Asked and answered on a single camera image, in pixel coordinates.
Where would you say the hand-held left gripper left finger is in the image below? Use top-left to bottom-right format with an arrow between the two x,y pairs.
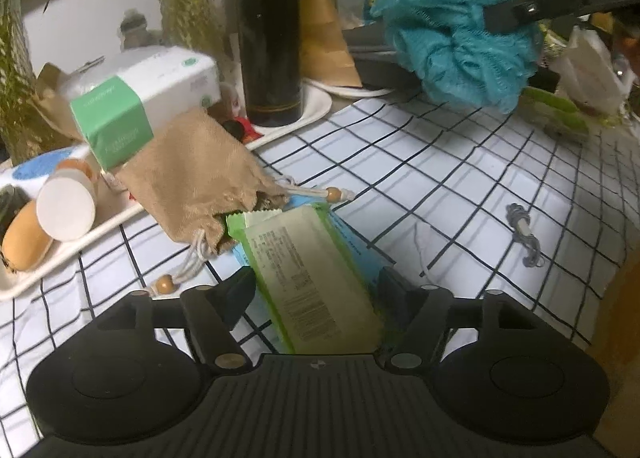
92,267 -> 257,373

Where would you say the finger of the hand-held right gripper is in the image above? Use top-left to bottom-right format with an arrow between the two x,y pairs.
482,0 -> 543,34

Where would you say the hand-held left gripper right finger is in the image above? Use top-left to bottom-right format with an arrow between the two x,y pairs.
377,266 -> 543,371

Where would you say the teal bath pouf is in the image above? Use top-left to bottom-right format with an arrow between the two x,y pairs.
370,0 -> 543,114

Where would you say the green wipes packet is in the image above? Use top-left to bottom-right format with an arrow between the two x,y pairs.
226,203 -> 386,355

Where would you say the brown drawstring pouch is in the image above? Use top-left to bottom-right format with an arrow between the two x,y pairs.
116,109 -> 356,296

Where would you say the large brown cardboard box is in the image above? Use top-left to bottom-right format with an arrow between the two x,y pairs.
590,238 -> 640,374

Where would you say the clear plastic bag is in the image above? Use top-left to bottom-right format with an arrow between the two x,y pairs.
550,25 -> 631,116

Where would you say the bundle of green packets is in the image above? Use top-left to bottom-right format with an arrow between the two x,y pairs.
520,87 -> 591,139

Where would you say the white black checked tablecloth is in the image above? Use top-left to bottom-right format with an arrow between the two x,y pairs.
0,88 -> 640,439

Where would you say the long white tray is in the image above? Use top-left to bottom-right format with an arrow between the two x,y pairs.
0,83 -> 333,300

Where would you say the small red toy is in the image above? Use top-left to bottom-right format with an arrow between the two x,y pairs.
222,119 -> 262,143

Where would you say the white plate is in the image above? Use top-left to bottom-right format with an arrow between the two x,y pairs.
300,78 -> 396,99

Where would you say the brown paper bag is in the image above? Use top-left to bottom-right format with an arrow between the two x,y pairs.
300,0 -> 363,89

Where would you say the white round cylinder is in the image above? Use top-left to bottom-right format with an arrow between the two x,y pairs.
36,157 -> 99,243

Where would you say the white green tissue box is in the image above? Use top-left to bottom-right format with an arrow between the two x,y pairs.
69,45 -> 221,171

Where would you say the black thermos bottle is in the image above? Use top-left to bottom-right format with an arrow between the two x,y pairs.
232,0 -> 305,128

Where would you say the black round jar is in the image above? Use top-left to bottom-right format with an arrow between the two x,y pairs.
0,185 -> 31,234

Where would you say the dark glass jar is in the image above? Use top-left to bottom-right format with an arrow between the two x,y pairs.
120,10 -> 156,49

